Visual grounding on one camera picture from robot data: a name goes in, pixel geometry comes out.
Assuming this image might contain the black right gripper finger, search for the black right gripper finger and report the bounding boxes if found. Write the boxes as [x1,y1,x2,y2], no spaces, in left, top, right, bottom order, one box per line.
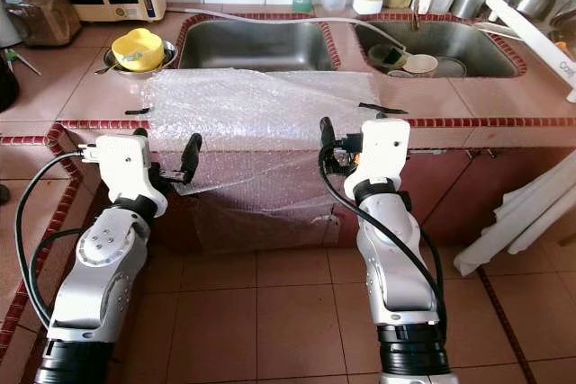
[319,117,339,172]

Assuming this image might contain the stainless steel bowl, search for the stainless steel bowl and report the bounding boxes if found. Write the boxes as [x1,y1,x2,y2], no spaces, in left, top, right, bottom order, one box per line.
[101,42,179,76]

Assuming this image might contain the yellow plastic bowl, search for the yellow plastic bowl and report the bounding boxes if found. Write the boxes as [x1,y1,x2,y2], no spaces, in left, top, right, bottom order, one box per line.
[111,28,166,73]

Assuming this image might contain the clear bubble wrap sheet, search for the clear bubble wrap sheet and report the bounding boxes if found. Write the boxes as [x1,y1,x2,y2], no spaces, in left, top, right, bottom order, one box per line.
[144,69,383,255]

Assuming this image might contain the dark green cup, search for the dark green cup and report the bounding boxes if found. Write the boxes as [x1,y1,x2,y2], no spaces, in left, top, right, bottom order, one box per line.
[367,42,410,70]

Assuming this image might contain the stainless steel sink basin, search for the stainless steel sink basin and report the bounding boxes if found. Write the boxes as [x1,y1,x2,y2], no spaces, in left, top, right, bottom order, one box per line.
[178,20,336,72]
[354,20,523,79]

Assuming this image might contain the round grey plate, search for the round grey plate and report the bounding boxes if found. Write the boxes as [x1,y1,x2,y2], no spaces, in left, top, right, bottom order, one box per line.
[432,58,469,79]

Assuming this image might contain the white green tongs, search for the white green tongs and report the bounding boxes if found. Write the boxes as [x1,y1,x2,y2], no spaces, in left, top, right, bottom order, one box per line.
[4,49,41,76]

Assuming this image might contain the black electric kettle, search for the black electric kettle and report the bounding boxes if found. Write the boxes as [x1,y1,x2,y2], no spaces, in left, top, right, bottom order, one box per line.
[0,51,19,111]

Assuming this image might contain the jar of brown powder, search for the jar of brown powder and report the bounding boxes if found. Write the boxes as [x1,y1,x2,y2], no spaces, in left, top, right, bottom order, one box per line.
[4,0,82,48]

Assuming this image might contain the white folded panels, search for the white folded panels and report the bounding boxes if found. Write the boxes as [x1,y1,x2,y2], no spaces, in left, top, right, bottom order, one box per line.
[453,164,576,277]

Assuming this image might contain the stainless steel cup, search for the stainless steel cup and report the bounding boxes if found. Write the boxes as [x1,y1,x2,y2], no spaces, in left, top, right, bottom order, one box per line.
[450,0,487,21]

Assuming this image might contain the white plastic bar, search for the white plastic bar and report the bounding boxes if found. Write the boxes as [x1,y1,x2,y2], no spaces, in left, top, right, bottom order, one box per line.
[484,0,576,103]

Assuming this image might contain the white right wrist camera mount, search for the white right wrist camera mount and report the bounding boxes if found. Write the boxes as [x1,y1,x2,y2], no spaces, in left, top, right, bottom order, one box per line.
[351,119,412,187]

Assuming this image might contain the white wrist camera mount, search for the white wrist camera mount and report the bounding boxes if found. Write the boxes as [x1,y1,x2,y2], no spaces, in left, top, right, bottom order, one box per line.
[85,135,167,219]
[351,119,412,187]

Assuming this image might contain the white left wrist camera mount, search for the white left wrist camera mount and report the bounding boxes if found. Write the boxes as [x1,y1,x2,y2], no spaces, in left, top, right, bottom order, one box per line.
[85,135,167,219]

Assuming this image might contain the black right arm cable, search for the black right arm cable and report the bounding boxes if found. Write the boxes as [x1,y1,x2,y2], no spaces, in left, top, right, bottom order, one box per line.
[319,164,451,340]

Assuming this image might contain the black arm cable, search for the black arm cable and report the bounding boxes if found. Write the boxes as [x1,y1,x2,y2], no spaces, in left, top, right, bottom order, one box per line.
[319,164,451,340]
[13,152,95,331]

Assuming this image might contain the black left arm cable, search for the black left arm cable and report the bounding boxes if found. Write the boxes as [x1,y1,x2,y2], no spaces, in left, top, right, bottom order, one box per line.
[13,152,95,331]

